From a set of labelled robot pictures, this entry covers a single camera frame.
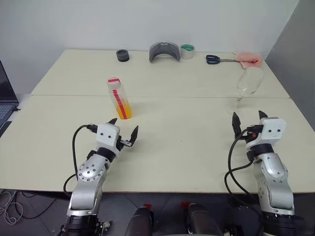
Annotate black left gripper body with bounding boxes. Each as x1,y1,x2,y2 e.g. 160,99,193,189
115,134,131,155

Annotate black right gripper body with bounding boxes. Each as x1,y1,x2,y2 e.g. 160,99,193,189
242,124,263,144

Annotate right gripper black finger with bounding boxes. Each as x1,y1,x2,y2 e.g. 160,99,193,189
232,111,243,139
257,110,269,126

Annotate bottle with orange liquid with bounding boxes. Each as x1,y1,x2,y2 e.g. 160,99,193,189
106,77,134,120

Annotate clear wine glass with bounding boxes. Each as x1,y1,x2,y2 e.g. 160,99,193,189
225,67,265,115

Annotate pink cloth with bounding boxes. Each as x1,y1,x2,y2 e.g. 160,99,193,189
233,51,263,70

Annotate dark rounded shape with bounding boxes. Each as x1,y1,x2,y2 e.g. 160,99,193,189
181,202,224,236
126,203,157,236

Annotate grey curved visor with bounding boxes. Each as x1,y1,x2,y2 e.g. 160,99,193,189
148,42,182,63

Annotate tape roll with green core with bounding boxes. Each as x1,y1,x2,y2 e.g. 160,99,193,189
179,43,196,60

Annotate dark laptop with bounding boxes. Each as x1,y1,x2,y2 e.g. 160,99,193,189
0,59,20,127

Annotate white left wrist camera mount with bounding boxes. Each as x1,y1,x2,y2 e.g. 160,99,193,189
95,122,121,156

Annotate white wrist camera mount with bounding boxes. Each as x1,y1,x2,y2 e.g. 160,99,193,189
245,117,287,151
95,122,121,156

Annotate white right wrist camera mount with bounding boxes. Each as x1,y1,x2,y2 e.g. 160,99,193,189
245,117,287,151

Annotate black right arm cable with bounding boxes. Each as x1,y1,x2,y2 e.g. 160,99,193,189
223,128,264,236

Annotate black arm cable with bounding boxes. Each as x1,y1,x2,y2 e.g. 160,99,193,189
63,124,99,197
223,128,264,236

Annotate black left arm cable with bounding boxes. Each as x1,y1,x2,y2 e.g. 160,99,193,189
63,124,99,197

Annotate scissors with dark blue handles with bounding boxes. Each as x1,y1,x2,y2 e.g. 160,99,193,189
205,54,241,65

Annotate thin white floor cord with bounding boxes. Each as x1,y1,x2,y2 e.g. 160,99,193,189
0,191,24,226

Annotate thin black floor cable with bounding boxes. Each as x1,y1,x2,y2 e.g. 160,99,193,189
14,191,65,220

